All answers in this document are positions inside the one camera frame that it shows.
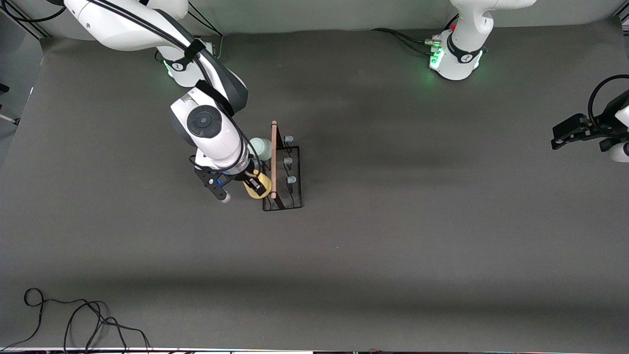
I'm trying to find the yellow plastic cup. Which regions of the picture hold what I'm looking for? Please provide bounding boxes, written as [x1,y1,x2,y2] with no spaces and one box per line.
[244,172,272,200]

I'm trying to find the pale green plastic cup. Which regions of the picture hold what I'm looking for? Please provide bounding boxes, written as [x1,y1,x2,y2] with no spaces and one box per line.
[248,138,272,162]

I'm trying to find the black wire cup holder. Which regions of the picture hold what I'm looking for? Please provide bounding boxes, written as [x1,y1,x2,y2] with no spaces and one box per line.
[260,120,303,212]

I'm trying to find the dark grey table mat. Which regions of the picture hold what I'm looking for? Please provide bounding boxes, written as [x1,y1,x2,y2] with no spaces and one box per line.
[0,20,629,351]

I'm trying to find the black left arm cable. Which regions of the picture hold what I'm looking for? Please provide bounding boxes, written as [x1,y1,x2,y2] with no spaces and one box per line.
[588,75,629,129]

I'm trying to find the black right base cable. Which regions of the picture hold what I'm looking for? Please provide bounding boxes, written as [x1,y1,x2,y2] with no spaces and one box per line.
[189,2,224,55]

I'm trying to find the black base cable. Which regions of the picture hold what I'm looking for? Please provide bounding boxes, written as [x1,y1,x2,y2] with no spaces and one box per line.
[189,2,224,55]
[371,28,440,55]

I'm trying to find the black left base cable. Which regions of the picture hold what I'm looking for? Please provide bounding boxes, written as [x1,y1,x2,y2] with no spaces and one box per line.
[371,28,440,55]

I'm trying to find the loose black floor cable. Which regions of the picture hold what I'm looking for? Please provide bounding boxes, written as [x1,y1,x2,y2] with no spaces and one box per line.
[0,288,153,354]

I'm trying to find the dark aluminium frame rail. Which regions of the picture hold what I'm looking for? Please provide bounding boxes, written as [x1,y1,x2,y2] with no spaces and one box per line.
[0,0,52,40]

